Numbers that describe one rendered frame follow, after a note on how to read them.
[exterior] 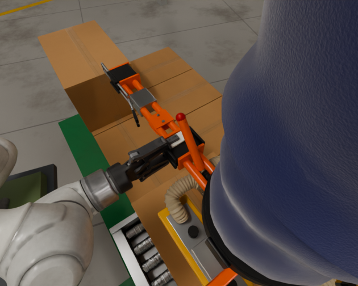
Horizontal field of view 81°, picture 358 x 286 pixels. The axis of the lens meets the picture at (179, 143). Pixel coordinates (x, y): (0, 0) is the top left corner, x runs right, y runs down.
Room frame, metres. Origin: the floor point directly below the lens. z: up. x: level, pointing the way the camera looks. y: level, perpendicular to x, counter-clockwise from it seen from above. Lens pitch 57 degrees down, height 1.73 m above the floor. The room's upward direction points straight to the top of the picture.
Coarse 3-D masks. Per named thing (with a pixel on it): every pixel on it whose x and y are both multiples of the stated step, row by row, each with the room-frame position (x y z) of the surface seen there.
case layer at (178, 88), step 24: (168, 48) 1.85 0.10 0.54; (144, 72) 1.50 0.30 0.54; (168, 72) 1.50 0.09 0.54; (192, 72) 1.50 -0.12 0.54; (168, 96) 1.21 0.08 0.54; (192, 96) 1.21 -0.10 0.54; (216, 96) 1.21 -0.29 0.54; (120, 120) 0.97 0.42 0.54; (144, 120) 0.97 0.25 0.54; (192, 120) 0.97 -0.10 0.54; (216, 120) 0.97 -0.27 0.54; (120, 144) 0.76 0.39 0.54; (144, 144) 0.76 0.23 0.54; (216, 144) 0.76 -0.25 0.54; (168, 168) 0.58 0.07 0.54; (144, 192) 0.43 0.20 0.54
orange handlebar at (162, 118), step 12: (132, 84) 0.56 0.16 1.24; (144, 108) 0.44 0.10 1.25; (156, 108) 0.44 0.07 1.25; (156, 120) 0.39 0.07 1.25; (168, 120) 0.39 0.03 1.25; (156, 132) 0.36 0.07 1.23; (204, 156) 0.27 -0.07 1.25; (192, 168) 0.24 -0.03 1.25; (204, 180) 0.20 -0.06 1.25; (216, 276) 0.00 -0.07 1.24; (228, 276) 0.00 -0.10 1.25
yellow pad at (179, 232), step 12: (192, 204) 0.18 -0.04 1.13; (168, 216) 0.15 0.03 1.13; (192, 216) 0.15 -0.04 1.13; (168, 228) 0.12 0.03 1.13; (180, 228) 0.11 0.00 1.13; (192, 228) 0.11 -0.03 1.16; (204, 228) 0.11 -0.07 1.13; (180, 240) 0.09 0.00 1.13; (192, 240) 0.09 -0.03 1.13; (192, 264) 0.03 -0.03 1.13; (204, 276) 0.01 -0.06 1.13; (240, 276) 0.01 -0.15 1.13
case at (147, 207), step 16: (176, 176) 0.35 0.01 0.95; (160, 192) 0.28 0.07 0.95; (192, 192) 0.28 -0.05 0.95; (144, 208) 0.22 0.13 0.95; (160, 208) 0.22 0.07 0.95; (144, 224) 0.16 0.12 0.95; (160, 224) 0.16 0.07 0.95; (160, 240) 0.11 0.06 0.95; (176, 256) 0.06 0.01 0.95; (176, 272) 0.02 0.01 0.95; (192, 272) 0.02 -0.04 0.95
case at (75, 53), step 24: (96, 24) 1.51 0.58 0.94; (48, 48) 1.22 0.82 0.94; (72, 48) 1.22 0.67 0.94; (96, 48) 1.22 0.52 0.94; (72, 72) 0.99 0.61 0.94; (96, 72) 0.99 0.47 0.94; (72, 96) 0.87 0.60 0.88; (96, 96) 0.93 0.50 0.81; (120, 96) 1.01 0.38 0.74; (96, 120) 0.90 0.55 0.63
